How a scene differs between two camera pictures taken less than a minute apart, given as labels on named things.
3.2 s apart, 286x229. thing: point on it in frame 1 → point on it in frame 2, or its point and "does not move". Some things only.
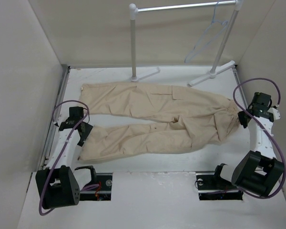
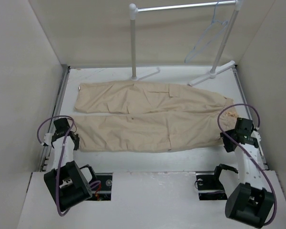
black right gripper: x=241 y=119 → x=228 y=147
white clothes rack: x=133 y=10 does not move
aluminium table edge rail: x=50 y=138 does not move
